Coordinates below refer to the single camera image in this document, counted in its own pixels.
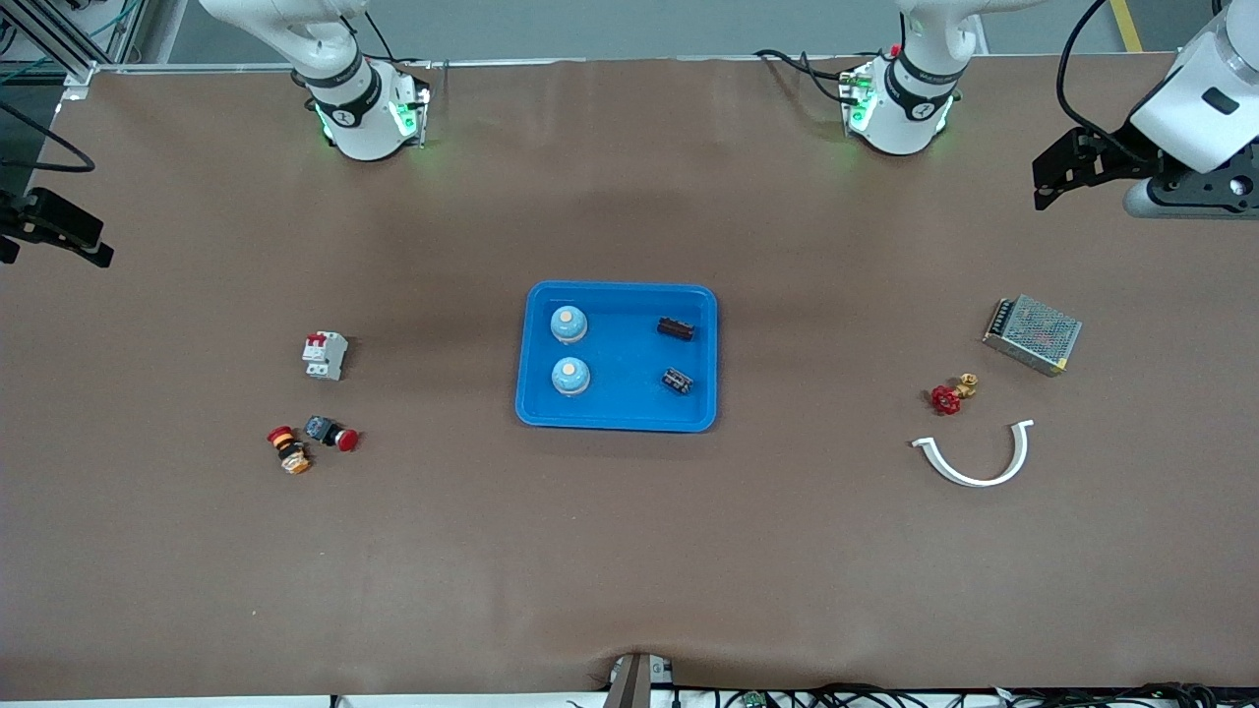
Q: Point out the brown table cover mat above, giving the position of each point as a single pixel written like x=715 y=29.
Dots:
x=629 y=551

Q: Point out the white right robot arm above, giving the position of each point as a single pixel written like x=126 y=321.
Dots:
x=354 y=108

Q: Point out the aluminium frame profile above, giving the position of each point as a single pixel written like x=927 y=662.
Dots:
x=74 y=61

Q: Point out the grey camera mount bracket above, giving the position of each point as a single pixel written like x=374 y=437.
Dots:
x=629 y=683

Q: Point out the red mushroom button black body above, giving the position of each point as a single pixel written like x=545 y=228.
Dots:
x=329 y=431

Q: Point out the white curved pipe clamp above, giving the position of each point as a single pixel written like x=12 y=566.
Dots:
x=969 y=480

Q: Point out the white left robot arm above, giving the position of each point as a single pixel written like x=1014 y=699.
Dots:
x=910 y=108

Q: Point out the blue call bell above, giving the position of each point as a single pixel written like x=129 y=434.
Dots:
x=570 y=375
x=569 y=323

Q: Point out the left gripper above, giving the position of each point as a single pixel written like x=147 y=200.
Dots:
x=1108 y=155

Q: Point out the blue plastic tray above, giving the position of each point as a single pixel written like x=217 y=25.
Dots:
x=620 y=393

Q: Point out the white circuit breaker red switch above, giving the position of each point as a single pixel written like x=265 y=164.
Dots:
x=325 y=356

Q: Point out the red emergency button orange body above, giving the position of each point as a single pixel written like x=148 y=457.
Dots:
x=290 y=452

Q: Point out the metal mesh power supply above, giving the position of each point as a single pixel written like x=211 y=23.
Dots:
x=1033 y=332

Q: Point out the dark brown rectangular component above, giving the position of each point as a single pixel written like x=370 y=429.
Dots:
x=675 y=328

